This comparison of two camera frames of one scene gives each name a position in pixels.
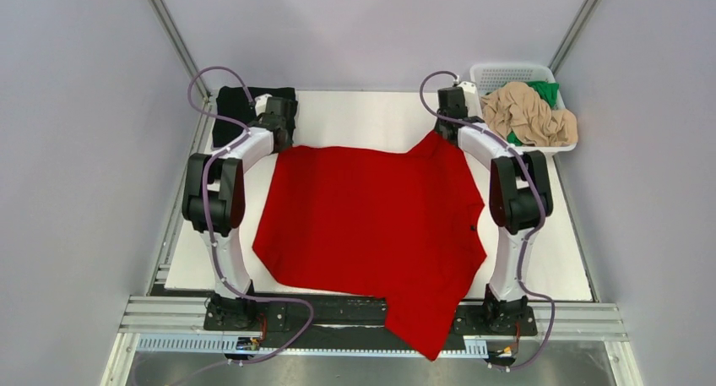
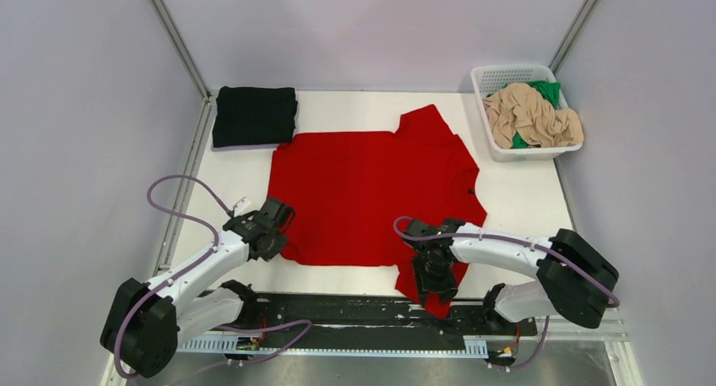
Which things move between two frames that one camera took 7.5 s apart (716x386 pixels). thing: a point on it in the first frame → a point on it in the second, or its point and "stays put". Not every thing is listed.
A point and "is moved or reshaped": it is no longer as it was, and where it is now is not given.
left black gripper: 288,144 → 279,245
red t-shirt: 404,225 is moved or reshaped
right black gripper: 438,127 → 447,288
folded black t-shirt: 233,103 stays put
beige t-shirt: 520,108 stays put
